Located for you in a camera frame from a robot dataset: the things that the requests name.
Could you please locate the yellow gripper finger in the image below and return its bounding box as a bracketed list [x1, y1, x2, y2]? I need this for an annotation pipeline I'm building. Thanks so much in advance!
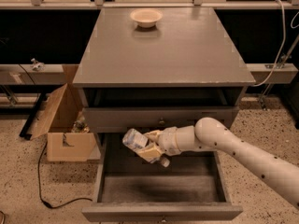
[137, 143, 163, 163]
[145, 130, 162, 143]

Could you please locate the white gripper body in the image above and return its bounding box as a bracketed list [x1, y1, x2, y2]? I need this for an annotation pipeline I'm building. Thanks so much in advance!
[157, 127, 181, 156]

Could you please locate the clear plastic water bottle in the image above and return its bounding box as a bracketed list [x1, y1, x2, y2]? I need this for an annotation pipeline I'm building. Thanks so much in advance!
[122, 129, 170, 167]

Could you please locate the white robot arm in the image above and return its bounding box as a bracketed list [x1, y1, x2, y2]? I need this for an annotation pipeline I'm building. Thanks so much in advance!
[137, 118, 299, 208]

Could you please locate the open grey middle drawer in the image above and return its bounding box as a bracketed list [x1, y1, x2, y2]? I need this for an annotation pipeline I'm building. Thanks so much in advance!
[82, 133, 242, 222]

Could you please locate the closed grey top drawer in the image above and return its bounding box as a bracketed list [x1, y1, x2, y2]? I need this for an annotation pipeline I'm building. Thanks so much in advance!
[82, 106, 239, 133]

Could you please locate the grey drawer cabinet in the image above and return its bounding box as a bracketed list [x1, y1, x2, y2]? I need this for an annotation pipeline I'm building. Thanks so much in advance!
[72, 7, 257, 224]

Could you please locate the open cardboard box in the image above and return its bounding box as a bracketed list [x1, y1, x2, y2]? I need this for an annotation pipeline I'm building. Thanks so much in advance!
[30, 64, 97, 163]

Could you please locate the white bowl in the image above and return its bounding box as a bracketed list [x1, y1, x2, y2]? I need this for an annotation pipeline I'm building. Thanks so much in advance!
[130, 8, 163, 28]

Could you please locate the black bar on floor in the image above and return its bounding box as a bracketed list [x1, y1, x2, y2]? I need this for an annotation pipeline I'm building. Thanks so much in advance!
[19, 92, 47, 140]

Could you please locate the black floor cable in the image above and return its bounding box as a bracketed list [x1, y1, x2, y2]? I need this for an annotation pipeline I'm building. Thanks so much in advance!
[37, 142, 93, 210]

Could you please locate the small clear object on rail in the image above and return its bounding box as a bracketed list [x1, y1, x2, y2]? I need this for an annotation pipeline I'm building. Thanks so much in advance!
[31, 58, 45, 72]

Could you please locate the white cable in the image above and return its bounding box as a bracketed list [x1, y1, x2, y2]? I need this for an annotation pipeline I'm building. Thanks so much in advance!
[251, 0, 287, 88]

